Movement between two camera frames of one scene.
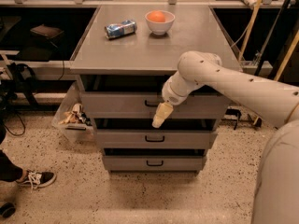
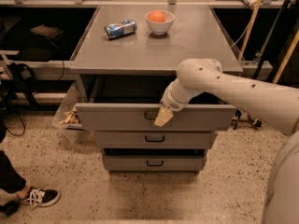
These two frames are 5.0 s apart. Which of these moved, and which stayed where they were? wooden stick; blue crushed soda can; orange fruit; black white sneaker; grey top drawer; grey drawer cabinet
Moved: black white sneaker; grey top drawer
Stayed: grey drawer cabinet; wooden stick; blue crushed soda can; orange fruit
